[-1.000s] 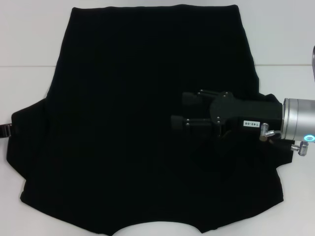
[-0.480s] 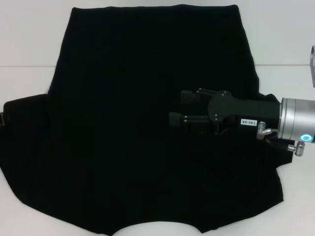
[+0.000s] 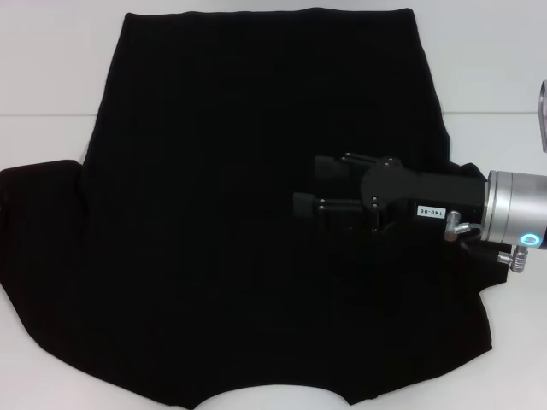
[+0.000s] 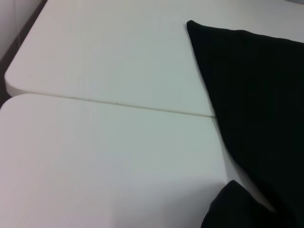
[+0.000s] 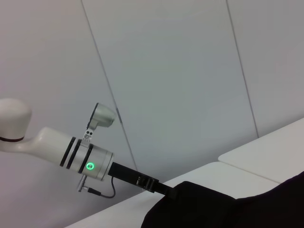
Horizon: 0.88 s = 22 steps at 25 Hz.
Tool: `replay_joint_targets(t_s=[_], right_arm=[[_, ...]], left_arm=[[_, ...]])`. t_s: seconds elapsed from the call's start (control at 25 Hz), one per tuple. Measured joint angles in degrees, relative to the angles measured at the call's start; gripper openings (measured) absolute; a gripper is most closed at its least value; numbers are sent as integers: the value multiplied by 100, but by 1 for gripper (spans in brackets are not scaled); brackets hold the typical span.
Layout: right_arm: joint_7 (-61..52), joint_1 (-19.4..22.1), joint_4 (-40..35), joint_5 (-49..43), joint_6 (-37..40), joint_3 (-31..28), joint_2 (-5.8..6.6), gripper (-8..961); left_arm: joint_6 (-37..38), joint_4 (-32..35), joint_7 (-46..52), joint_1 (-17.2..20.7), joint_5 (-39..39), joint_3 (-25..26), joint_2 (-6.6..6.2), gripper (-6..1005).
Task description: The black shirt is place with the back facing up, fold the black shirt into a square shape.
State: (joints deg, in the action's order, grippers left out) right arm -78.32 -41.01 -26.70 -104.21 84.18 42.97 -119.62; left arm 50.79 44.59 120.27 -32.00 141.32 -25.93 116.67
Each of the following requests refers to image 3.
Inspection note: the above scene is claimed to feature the right gripper cable with plugs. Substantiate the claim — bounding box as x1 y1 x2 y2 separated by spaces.
443 208 532 273

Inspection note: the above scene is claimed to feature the black shirt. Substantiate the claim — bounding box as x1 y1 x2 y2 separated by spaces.
0 7 509 410

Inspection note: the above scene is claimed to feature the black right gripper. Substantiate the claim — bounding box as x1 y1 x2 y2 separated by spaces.
292 149 491 235

